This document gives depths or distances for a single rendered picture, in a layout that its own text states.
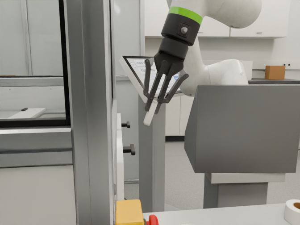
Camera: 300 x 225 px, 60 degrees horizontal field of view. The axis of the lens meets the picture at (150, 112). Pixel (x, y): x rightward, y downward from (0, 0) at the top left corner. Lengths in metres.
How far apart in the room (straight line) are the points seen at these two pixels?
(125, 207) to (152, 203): 1.43
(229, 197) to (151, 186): 0.84
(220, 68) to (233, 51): 3.51
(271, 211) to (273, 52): 4.26
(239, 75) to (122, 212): 0.82
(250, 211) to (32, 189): 0.62
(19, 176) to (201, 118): 0.72
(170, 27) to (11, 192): 0.52
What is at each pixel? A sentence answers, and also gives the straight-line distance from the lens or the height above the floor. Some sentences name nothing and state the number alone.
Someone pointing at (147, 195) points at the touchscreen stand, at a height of 0.25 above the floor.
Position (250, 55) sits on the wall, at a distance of 4.77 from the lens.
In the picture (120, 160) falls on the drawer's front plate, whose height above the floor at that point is 0.93.
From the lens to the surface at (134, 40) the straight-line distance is 2.39.
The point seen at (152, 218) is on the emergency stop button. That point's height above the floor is 0.89.
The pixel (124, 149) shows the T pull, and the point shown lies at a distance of 0.76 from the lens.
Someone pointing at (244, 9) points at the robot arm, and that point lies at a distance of 0.73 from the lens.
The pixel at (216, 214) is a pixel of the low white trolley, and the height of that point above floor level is 0.76.
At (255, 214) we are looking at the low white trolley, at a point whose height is 0.76.
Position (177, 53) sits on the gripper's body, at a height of 1.18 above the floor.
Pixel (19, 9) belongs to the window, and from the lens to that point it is 0.30.
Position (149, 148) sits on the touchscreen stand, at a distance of 1.75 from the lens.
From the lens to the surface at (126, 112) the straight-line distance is 2.43.
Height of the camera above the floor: 1.16
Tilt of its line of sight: 11 degrees down
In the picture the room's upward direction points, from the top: straight up
